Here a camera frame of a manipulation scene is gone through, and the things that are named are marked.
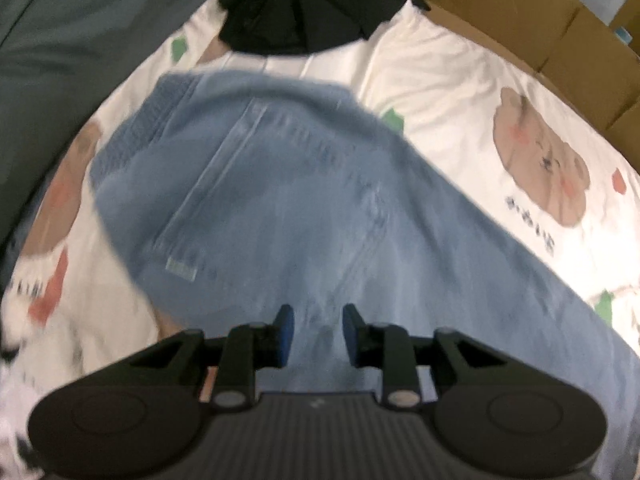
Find light blue denim pants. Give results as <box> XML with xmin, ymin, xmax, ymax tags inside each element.
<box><xmin>90</xmin><ymin>71</ymin><xmax>640</xmax><ymax>480</ymax></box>

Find cream bear print bed sheet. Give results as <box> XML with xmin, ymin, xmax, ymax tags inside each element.
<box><xmin>0</xmin><ymin>0</ymin><xmax>640</xmax><ymax>480</ymax></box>

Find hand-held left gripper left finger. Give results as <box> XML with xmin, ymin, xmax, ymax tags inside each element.
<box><xmin>127</xmin><ymin>304</ymin><xmax>296</xmax><ymax>409</ymax></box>

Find flattened brown cardboard box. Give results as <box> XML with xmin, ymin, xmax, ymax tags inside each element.
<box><xmin>390</xmin><ymin>0</ymin><xmax>640</xmax><ymax>156</ymax></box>

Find grey quilted cushion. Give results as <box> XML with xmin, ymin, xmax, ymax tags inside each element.
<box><xmin>0</xmin><ymin>0</ymin><xmax>236</xmax><ymax>261</ymax></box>

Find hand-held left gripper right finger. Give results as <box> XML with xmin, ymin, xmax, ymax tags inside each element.
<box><xmin>341</xmin><ymin>304</ymin><xmax>521</xmax><ymax>408</ymax></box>

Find black cloth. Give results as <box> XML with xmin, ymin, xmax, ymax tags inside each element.
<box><xmin>216</xmin><ymin>0</ymin><xmax>431</xmax><ymax>56</ymax></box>

